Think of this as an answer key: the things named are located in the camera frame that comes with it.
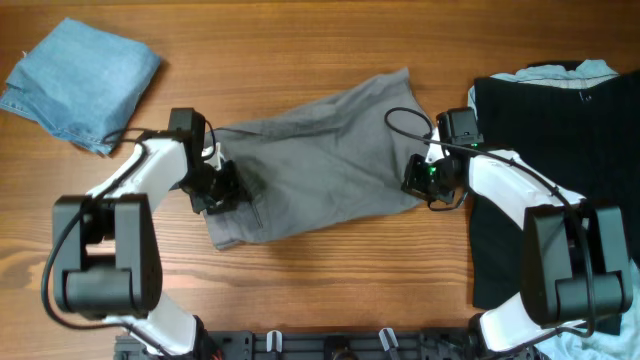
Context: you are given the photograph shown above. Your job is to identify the grey shorts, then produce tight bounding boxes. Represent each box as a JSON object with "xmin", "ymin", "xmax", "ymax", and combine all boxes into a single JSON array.
[{"xmin": 204, "ymin": 68, "xmax": 429, "ymax": 250}]

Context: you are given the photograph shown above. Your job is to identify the light blue garment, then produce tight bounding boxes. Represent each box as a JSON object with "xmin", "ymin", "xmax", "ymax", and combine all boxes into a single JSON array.
[{"xmin": 491, "ymin": 59, "xmax": 619, "ymax": 89}]

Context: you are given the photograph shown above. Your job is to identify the black garment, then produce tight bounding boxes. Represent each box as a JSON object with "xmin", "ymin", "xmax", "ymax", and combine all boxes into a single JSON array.
[{"xmin": 468, "ymin": 69, "xmax": 639, "ymax": 310}]

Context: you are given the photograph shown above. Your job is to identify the right white rail clip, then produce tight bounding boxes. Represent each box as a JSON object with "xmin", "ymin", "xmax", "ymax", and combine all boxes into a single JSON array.
[{"xmin": 378, "ymin": 327, "xmax": 399, "ymax": 352}]

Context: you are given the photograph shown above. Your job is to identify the white rail clip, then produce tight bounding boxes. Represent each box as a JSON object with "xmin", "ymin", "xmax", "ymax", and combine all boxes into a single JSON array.
[
  {"xmin": 266, "ymin": 330, "xmax": 283, "ymax": 354},
  {"xmin": 378, "ymin": 327, "xmax": 399, "ymax": 352}
]

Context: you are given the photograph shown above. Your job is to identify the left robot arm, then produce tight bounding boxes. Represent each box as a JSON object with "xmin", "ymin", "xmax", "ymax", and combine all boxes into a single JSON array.
[{"xmin": 40, "ymin": 130, "xmax": 246, "ymax": 359}]

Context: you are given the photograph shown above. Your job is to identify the left white rail clip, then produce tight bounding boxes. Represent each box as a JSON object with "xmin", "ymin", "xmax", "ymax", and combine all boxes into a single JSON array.
[{"xmin": 266, "ymin": 330, "xmax": 283, "ymax": 354}]

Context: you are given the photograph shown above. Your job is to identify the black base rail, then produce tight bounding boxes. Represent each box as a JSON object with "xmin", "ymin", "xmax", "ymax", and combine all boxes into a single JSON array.
[{"xmin": 113, "ymin": 327, "xmax": 481, "ymax": 360}]

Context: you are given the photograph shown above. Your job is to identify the folded blue denim garment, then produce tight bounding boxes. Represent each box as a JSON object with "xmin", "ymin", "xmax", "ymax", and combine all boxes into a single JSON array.
[{"xmin": 1, "ymin": 18, "xmax": 161, "ymax": 155}]

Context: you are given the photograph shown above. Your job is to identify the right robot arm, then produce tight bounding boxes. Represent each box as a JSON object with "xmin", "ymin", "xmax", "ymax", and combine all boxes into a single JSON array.
[{"xmin": 401, "ymin": 146, "xmax": 633, "ymax": 359}]

